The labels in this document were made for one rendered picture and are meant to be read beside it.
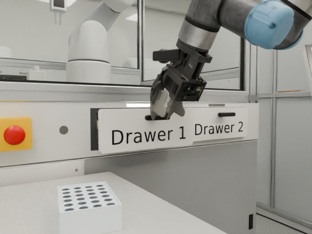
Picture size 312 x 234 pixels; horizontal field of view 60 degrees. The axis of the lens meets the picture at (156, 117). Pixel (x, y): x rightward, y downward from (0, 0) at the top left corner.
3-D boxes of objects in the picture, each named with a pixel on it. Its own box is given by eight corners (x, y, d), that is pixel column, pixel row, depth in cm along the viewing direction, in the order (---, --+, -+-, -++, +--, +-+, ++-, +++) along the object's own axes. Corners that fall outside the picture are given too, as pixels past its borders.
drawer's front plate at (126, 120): (192, 144, 81) (192, 108, 81) (100, 154, 66) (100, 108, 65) (189, 144, 83) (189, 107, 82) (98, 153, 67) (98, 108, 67)
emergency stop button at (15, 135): (26, 144, 56) (25, 125, 56) (3, 146, 54) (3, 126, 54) (24, 143, 59) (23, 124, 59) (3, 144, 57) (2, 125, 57)
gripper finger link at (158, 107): (152, 130, 64) (169, 98, 60) (141, 115, 68) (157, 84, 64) (162, 131, 66) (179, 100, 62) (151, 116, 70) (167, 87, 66)
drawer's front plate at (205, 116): (247, 136, 103) (248, 107, 102) (188, 142, 87) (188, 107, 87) (243, 135, 104) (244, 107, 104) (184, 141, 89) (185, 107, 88)
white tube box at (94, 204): (122, 230, 38) (122, 204, 38) (59, 241, 35) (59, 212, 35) (105, 201, 50) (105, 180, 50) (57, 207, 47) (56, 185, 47)
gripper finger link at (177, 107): (173, 130, 68) (182, 100, 62) (162, 116, 72) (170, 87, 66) (184, 128, 69) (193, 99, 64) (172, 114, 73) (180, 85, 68)
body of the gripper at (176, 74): (171, 104, 59) (192, 53, 52) (153, 83, 64) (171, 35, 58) (198, 104, 63) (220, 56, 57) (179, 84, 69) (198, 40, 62)
